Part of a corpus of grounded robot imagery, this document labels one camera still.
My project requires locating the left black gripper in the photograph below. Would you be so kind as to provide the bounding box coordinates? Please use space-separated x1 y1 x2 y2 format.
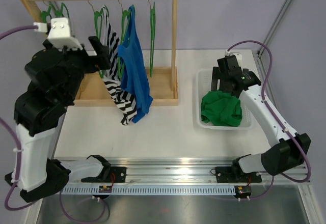
44 36 111 102

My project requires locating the green tank top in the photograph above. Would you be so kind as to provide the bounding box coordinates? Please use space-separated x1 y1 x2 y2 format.
200 91 242 127

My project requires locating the green hanger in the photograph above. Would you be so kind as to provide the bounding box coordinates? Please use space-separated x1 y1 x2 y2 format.
118 0 134 79
54 3 70 19
85 0 111 79
41 3 55 34
148 0 156 77

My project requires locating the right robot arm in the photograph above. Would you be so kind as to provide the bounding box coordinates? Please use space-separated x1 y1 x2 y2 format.
211 55 311 181

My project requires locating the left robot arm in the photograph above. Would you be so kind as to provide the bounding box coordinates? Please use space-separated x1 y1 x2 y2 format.
5 36 110 203

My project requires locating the blue tank top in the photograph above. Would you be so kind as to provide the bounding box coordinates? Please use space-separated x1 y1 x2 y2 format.
118 5 153 123

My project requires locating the black white striped tank top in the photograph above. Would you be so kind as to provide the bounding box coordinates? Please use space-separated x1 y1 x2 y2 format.
100 5 137 125

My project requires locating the white plastic basket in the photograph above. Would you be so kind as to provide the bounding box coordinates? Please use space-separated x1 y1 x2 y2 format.
195 69 253 131

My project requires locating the wooden clothes rack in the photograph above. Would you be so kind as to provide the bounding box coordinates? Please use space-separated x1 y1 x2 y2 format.
20 0 178 107

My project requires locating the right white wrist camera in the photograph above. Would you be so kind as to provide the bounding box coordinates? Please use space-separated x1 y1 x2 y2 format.
224 51 242 63

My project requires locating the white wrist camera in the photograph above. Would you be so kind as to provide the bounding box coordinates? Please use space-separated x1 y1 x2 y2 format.
224 51 242 63
33 17 83 51

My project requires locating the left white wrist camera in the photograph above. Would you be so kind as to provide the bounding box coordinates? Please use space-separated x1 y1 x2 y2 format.
33 17 83 51

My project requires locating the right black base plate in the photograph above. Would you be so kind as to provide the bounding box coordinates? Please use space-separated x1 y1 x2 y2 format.
210 166 262 183

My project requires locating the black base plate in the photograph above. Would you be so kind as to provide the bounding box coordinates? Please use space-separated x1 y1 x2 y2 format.
210 166 262 183
80 166 127 183

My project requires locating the aluminium mounting rail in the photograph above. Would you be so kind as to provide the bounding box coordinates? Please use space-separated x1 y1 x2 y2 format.
61 157 311 185

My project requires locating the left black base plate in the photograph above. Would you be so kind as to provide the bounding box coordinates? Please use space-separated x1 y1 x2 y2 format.
80 166 127 183

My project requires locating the white slotted cable duct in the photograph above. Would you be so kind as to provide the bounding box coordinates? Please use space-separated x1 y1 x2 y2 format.
62 185 235 195

